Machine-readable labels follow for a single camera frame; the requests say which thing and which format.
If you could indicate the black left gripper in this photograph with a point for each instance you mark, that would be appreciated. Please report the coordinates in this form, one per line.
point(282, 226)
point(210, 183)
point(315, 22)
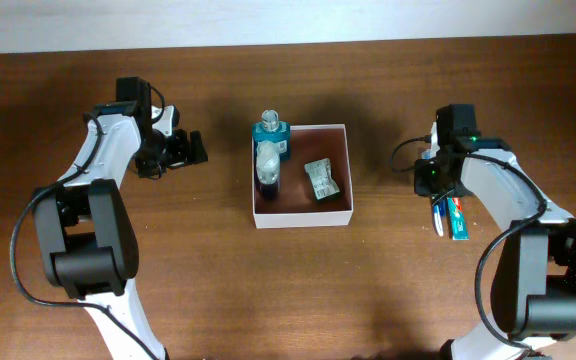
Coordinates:
point(183, 153)

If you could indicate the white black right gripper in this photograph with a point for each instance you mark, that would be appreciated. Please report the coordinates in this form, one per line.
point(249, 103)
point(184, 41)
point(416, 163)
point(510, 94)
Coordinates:
point(423, 186)

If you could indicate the blue white toothbrush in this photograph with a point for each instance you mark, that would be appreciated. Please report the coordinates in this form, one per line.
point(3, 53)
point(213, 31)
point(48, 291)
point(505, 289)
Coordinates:
point(437, 219)

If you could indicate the Colgate toothpaste tube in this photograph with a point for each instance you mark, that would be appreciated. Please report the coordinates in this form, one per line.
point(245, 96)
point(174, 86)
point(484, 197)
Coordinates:
point(458, 224)

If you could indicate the purple foaming soap pump bottle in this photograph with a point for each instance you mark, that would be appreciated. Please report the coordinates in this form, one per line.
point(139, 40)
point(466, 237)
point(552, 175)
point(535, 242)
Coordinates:
point(267, 168)

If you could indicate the blue Listerine mouthwash bottle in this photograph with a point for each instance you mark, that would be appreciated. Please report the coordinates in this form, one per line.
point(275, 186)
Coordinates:
point(271, 128)

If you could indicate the green white wipes packet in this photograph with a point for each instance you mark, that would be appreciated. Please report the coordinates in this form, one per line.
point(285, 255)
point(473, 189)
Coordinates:
point(320, 175)

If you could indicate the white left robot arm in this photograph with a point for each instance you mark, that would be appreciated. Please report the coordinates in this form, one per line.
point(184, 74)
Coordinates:
point(87, 243)

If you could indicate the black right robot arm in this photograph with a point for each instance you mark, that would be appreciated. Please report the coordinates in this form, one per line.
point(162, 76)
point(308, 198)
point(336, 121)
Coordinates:
point(525, 279)

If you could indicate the pink cardboard box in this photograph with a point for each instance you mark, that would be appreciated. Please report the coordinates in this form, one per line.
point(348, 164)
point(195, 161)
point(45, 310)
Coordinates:
point(296, 205)

